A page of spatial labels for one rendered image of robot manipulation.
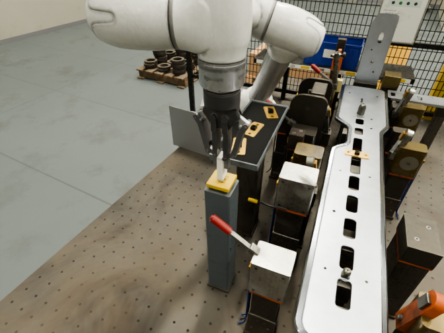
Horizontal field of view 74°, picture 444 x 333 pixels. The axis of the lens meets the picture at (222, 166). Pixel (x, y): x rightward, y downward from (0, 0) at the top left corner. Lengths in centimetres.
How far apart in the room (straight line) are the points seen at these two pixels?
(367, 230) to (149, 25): 73
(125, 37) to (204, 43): 14
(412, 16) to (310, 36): 106
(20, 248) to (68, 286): 126
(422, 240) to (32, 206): 248
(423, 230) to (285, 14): 74
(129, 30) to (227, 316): 84
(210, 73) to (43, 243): 200
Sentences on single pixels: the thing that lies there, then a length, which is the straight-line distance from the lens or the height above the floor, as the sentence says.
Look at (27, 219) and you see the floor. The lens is 261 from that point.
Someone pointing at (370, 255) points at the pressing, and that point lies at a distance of 86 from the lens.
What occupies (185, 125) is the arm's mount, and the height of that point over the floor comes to 85.
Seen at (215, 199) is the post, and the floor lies 112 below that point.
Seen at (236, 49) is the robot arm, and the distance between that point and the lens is 54.
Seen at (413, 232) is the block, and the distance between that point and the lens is 93.
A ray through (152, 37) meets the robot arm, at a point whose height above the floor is 150.
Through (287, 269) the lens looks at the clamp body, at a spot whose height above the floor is 106.
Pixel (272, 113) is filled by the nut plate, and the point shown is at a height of 116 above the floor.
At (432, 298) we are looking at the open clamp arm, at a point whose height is 110.
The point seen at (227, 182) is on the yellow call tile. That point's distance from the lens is 72.
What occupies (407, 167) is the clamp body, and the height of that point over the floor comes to 97.
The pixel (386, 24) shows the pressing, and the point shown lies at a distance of 177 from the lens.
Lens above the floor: 164
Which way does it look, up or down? 38 degrees down
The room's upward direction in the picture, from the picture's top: straight up
